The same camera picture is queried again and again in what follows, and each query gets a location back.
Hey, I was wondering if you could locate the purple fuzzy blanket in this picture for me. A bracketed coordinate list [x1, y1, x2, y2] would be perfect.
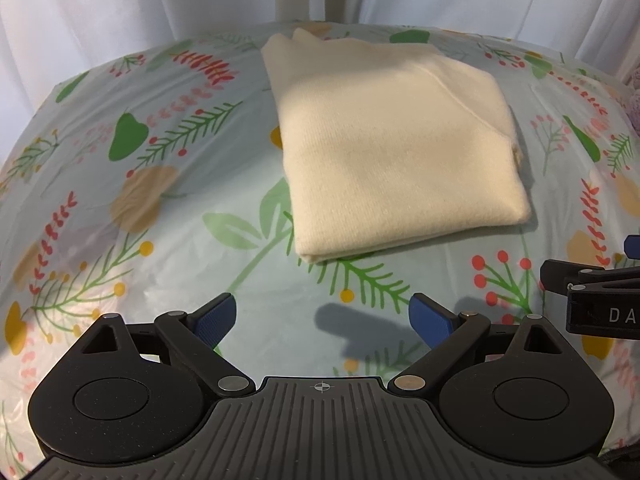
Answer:
[624, 67, 640, 134]

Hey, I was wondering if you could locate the cream knit garment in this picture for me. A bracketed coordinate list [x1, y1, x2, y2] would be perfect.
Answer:
[262, 29, 530, 263]

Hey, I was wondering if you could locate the white sheer curtain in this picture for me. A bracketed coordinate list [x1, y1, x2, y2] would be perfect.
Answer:
[1, 0, 639, 154]

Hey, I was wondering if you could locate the floral plastic bed cover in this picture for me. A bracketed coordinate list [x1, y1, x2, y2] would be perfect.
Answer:
[1, 23, 639, 479]

